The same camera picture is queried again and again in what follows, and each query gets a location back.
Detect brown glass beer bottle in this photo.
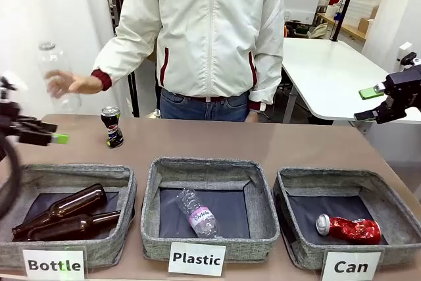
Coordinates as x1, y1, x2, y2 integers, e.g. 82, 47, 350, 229
12, 183, 109, 240
26, 210, 122, 242

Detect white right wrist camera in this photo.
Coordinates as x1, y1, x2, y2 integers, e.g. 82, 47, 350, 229
397, 41, 414, 62

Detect white Can label card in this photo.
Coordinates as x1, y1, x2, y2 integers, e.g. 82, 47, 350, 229
321, 250, 383, 281

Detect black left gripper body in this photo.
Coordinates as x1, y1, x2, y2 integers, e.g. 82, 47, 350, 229
0, 76, 26, 139

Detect white Bottle label card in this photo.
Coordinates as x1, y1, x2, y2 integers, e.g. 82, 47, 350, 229
22, 248, 86, 280

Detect grey fabric basket labelled Can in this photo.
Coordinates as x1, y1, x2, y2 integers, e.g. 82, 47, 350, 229
272, 166, 418, 270

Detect grey fabric basket labelled Bottle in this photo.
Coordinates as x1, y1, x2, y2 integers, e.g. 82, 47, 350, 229
0, 163, 138, 269

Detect person in white jacket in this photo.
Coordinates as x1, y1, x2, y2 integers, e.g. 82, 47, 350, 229
91, 0, 286, 113

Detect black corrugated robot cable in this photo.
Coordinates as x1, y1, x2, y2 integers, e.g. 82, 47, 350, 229
0, 134, 23, 220

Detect white background table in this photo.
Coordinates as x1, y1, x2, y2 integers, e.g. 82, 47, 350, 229
281, 37, 421, 126

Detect white Plastic label card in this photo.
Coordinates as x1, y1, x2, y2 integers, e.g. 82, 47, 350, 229
168, 242, 227, 276

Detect crushed red soda can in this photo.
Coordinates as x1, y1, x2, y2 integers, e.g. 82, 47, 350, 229
315, 213, 382, 245

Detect person's right forearm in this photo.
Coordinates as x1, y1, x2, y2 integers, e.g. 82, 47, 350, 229
91, 20, 159, 91

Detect large clear bottle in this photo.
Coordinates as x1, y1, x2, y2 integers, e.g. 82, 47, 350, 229
37, 41, 83, 113

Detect clear plastic water bottle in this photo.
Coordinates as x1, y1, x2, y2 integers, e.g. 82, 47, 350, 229
176, 188, 222, 240

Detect brown cardboard box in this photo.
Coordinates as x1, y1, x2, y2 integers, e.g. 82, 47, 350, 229
357, 16, 379, 33

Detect person's right hand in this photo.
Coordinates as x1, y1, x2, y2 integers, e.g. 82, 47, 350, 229
45, 69, 104, 99

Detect stack of white boxes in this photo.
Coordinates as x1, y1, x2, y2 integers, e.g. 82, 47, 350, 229
337, 0, 383, 29

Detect blue jeans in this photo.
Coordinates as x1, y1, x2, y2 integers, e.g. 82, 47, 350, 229
159, 87, 251, 122

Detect grey fabric basket labelled Plastic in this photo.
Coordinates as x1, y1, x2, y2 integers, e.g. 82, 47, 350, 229
140, 157, 281, 263

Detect black slanted pole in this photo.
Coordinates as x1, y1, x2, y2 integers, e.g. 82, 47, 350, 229
331, 0, 359, 42

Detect crushed black Pepsi can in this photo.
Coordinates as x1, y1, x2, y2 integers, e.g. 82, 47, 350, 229
100, 106, 125, 149

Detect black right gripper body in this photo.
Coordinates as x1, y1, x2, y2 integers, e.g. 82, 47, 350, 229
382, 64, 421, 113

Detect person's left forearm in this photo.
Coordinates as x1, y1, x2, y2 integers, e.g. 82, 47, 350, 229
247, 43, 285, 113

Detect white monitor back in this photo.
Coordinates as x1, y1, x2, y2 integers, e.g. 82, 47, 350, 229
284, 0, 324, 24

